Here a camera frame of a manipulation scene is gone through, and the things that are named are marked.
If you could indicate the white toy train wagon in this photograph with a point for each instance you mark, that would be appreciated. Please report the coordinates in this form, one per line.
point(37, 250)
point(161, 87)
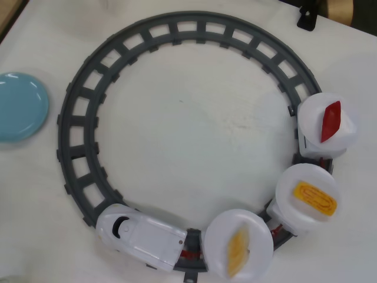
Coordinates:
point(279, 215)
point(312, 151)

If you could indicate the grey circular toy rail track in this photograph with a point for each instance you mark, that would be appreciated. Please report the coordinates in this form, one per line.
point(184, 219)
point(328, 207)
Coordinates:
point(88, 91)

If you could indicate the light blue round dish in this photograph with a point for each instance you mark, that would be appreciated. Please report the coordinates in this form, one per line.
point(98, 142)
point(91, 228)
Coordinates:
point(20, 106)

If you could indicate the brown wooden object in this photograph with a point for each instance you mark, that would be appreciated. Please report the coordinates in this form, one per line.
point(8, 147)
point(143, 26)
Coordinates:
point(338, 10)

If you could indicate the black metal bracket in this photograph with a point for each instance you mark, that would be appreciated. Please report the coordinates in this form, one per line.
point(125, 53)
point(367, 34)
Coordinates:
point(307, 19)

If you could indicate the red tuna toy sushi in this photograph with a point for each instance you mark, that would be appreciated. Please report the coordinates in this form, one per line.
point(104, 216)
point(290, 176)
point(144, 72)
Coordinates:
point(330, 122)

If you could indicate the white toy Shinkansen locomotive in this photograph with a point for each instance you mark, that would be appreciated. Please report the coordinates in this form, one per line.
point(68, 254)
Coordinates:
point(153, 238)

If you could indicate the white round plastic plate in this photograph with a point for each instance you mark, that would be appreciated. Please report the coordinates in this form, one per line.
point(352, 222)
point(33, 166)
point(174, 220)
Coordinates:
point(218, 236)
point(288, 206)
point(309, 118)

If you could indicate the yellow egg toy sushi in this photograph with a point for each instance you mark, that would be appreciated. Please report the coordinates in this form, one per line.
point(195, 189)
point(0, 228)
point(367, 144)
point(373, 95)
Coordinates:
point(315, 198)

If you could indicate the pale orange toy sushi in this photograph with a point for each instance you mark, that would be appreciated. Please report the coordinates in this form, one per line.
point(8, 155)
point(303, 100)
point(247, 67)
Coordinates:
point(238, 250)

